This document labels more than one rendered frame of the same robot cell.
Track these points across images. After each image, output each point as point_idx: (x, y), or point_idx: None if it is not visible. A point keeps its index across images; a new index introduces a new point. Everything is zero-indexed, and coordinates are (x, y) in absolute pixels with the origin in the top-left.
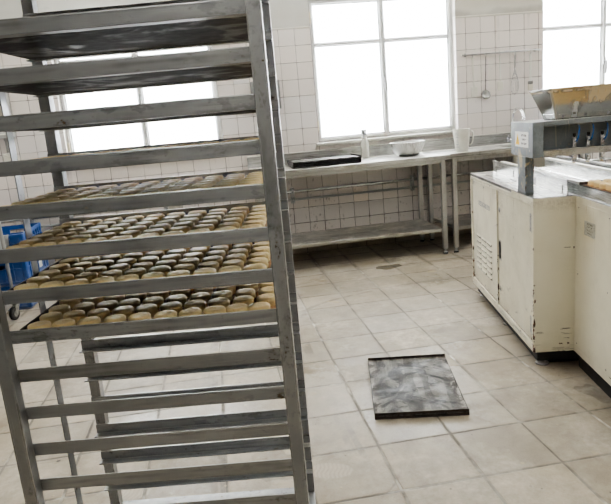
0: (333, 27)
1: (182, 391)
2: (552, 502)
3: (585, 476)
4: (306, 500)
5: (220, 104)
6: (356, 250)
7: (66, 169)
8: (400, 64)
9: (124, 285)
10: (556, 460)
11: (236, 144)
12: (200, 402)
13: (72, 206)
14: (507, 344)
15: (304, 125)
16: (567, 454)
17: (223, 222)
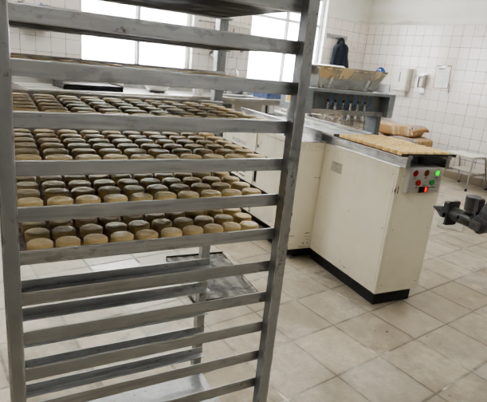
0: None
1: (103, 297)
2: (340, 353)
3: (350, 333)
4: (268, 381)
5: (269, 44)
6: None
7: (116, 80)
8: (151, 16)
9: (152, 204)
10: (329, 324)
11: (273, 83)
12: (198, 311)
13: (115, 120)
14: (259, 243)
15: (68, 51)
16: (333, 319)
17: (210, 147)
